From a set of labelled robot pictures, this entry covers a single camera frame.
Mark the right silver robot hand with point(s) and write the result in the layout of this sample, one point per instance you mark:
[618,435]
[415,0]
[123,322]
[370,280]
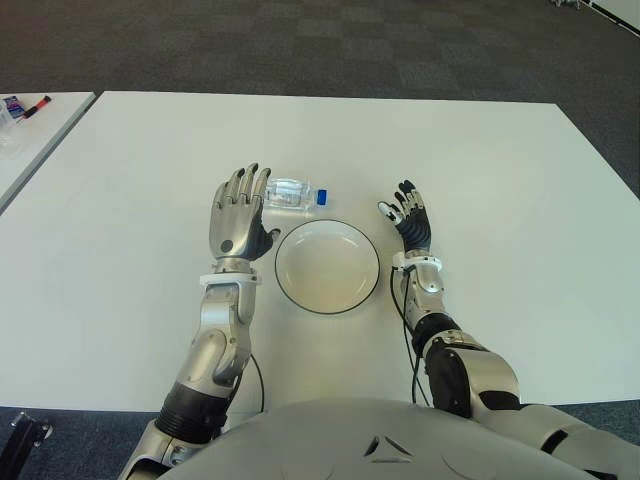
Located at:
[415,227]

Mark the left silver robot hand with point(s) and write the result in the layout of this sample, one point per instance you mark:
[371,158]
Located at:
[235,225]

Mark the clear water bottle blue cap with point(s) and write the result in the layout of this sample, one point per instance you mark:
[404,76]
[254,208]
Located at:
[292,196]

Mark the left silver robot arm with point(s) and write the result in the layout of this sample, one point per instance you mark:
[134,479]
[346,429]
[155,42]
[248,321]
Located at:
[220,320]

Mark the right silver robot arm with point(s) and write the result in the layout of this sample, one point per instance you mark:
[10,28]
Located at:
[480,365]

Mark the white plate black rim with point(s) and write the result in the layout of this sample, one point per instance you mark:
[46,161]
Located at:
[325,270]

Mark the white side table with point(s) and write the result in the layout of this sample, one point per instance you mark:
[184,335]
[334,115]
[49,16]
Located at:
[35,145]

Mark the grey robot torso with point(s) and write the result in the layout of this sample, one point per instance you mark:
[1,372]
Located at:
[350,440]

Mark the red black marker pen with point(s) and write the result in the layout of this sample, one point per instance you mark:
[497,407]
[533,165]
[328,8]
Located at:
[35,106]

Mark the clear plastic container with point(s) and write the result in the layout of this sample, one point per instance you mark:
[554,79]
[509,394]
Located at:
[6,132]

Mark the blue small packet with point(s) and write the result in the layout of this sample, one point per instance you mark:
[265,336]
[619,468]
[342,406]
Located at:
[13,106]

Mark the white board panel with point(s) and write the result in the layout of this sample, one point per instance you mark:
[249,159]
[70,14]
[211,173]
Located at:
[617,12]

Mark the black metal stand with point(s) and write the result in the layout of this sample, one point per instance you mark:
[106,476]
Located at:
[22,437]

